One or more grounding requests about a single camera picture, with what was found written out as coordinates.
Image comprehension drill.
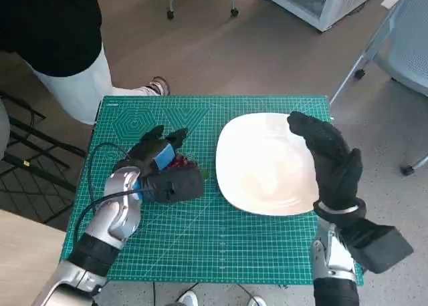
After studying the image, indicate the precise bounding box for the black left robot hand blue tape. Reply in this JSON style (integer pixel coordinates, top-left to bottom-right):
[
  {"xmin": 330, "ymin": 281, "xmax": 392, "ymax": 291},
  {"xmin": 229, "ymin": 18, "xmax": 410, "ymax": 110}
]
[{"xmin": 115, "ymin": 125, "xmax": 190, "ymax": 177}]

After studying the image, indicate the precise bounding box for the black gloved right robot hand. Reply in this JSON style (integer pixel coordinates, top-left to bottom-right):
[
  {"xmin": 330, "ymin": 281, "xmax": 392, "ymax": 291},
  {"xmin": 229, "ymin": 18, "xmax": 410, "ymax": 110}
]
[{"xmin": 286, "ymin": 111, "xmax": 364, "ymax": 210}]

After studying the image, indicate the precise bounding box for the red toy grapes green leaf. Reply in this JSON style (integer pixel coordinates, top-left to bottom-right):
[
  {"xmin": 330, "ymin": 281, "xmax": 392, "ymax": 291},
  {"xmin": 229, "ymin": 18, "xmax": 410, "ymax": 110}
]
[{"xmin": 165, "ymin": 154, "xmax": 210, "ymax": 180}]

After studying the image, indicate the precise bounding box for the white square plate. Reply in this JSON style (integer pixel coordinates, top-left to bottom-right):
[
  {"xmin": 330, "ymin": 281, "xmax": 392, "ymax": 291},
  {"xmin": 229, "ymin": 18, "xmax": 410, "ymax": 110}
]
[{"xmin": 215, "ymin": 113, "xmax": 320, "ymax": 216}]

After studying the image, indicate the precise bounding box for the green cutting mat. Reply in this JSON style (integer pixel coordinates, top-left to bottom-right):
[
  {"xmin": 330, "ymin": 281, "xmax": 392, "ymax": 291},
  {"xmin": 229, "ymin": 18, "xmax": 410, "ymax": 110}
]
[{"xmin": 60, "ymin": 94, "xmax": 365, "ymax": 285}]

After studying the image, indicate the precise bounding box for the light blue mesh chair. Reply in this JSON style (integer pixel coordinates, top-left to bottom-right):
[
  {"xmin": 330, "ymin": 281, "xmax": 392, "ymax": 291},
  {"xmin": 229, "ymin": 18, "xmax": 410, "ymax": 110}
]
[{"xmin": 329, "ymin": 0, "xmax": 428, "ymax": 176}]

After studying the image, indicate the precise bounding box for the rolling chair base with casters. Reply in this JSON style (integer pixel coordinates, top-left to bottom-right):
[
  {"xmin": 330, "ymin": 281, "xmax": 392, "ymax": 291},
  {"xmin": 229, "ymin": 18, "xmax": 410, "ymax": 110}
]
[{"xmin": 166, "ymin": 0, "xmax": 240, "ymax": 21}]

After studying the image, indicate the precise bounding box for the person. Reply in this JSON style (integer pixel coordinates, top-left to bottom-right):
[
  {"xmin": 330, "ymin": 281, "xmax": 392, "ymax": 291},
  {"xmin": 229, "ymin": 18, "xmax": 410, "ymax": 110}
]
[{"xmin": 0, "ymin": 0, "xmax": 171, "ymax": 126}]

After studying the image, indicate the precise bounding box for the white mesh cabinet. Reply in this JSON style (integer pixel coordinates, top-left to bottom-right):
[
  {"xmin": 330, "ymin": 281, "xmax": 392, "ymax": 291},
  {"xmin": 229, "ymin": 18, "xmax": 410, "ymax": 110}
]
[{"xmin": 259, "ymin": 0, "xmax": 399, "ymax": 33}]

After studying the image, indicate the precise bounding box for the light wooden desk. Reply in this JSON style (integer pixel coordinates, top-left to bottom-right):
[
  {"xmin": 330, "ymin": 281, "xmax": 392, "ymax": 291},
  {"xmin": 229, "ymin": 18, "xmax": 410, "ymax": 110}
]
[{"xmin": 0, "ymin": 208, "xmax": 68, "ymax": 306}]

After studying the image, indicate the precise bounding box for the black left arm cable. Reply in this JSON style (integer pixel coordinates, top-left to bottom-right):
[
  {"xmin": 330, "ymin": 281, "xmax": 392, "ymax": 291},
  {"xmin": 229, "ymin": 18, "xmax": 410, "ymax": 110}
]
[{"xmin": 75, "ymin": 142, "xmax": 168, "ymax": 243}]

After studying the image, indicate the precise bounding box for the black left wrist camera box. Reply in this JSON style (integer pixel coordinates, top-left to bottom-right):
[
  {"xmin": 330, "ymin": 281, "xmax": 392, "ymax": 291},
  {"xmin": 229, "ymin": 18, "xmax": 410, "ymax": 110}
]
[{"xmin": 138, "ymin": 167, "xmax": 205, "ymax": 204}]

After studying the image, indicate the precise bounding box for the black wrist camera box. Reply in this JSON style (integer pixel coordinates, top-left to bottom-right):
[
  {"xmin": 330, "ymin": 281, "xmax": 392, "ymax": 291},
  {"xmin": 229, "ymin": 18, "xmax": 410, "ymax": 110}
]
[
  {"xmin": 138, "ymin": 167, "xmax": 205, "ymax": 204},
  {"xmin": 337, "ymin": 217, "xmax": 415, "ymax": 274}
]

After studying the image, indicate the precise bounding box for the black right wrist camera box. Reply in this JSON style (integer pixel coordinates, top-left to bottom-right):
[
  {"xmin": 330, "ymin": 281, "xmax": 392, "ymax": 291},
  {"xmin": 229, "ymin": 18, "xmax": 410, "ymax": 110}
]
[{"xmin": 337, "ymin": 217, "xmax": 415, "ymax": 274}]

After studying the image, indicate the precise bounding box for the black wire rack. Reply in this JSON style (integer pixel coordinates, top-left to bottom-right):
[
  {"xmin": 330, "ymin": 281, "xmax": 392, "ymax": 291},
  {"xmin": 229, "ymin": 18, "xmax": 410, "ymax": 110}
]
[{"xmin": 0, "ymin": 90, "xmax": 86, "ymax": 220}]

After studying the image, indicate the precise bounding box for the black floor cable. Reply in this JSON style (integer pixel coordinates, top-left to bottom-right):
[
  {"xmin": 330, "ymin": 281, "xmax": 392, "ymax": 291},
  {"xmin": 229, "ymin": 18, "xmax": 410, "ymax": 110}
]
[{"xmin": 152, "ymin": 279, "xmax": 258, "ymax": 306}]

